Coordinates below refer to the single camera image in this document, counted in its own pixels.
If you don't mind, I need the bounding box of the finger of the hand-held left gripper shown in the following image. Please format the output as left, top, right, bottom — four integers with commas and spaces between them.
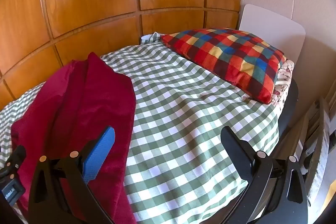
4, 145, 27, 179

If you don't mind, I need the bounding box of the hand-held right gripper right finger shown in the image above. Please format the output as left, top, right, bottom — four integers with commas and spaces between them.
220, 126, 309, 224

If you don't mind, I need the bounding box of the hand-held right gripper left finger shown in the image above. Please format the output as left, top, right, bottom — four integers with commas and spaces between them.
28, 126, 116, 224

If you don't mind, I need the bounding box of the dark red garment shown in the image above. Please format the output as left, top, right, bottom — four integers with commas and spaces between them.
10, 52, 137, 224

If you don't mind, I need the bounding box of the green white checked bedsheet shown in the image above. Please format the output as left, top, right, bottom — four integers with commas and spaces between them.
0, 35, 280, 224

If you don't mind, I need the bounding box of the grey wooden chair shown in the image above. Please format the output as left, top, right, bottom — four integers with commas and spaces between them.
297, 97, 333, 203

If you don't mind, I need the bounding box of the floral pillow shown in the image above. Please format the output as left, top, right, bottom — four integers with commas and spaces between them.
270, 59, 295, 106

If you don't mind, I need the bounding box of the red blue plaid cloth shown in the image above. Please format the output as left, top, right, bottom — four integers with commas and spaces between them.
161, 27, 287, 105

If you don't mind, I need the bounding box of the white headboard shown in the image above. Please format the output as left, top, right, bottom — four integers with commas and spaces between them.
238, 4, 307, 67

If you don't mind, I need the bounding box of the black bed frame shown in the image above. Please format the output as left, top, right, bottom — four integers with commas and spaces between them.
274, 77, 300, 161

